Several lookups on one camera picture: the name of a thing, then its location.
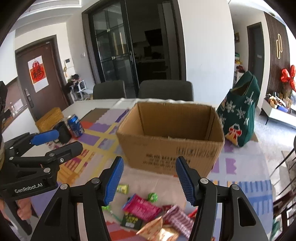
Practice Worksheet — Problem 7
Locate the brown entrance door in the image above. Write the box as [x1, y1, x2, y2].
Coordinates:
[15, 36, 72, 121]

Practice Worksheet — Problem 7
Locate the black glass cabinet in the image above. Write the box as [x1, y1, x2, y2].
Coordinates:
[82, 1, 186, 97]

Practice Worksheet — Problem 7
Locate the blue soda can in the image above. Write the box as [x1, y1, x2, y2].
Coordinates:
[67, 114, 84, 138]

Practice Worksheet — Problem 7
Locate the green christmas knit bag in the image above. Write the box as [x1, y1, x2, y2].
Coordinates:
[217, 71, 260, 147]

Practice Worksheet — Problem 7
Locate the dark green snack bag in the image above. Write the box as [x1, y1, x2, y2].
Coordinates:
[120, 212, 143, 230]

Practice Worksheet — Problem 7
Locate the grey dining chair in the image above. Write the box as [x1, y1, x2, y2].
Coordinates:
[93, 80, 126, 99]
[138, 80, 194, 101]

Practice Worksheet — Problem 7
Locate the brown cardboard box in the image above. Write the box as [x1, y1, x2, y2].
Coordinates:
[116, 102, 224, 177]

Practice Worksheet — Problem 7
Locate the red bow decoration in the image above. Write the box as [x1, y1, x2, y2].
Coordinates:
[280, 65, 295, 91]

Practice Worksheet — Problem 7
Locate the yellow woven basket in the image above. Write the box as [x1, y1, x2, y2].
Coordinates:
[36, 108, 64, 132]

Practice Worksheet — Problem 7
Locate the person's left hand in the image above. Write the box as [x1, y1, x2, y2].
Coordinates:
[0, 198, 32, 221]

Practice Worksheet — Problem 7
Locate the magenta snack bag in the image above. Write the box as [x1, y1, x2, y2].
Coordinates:
[122, 194, 162, 222]

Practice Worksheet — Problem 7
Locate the colourful patterned tablecloth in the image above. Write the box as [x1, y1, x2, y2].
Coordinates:
[58, 98, 273, 235]

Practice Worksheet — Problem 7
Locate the red fu poster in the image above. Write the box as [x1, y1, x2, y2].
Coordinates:
[28, 56, 49, 93]

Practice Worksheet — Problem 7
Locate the beige orange snack bag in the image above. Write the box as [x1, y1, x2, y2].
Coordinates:
[137, 216, 180, 241]

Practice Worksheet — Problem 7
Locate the green lollipop with stick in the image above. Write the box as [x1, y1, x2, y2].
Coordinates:
[147, 192, 158, 203]

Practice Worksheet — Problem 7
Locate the black mug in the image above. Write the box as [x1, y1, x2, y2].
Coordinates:
[53, 121, 72, 144]

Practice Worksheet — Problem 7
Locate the white low side table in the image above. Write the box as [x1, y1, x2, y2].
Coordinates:
[259, 100, 296, 128]

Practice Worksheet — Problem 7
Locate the maroon striped snack bar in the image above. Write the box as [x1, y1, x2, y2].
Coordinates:
[163, 205, 194, 239]

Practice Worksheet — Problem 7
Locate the small green snack packet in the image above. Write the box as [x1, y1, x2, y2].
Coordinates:
[116, 184, 129, 195]

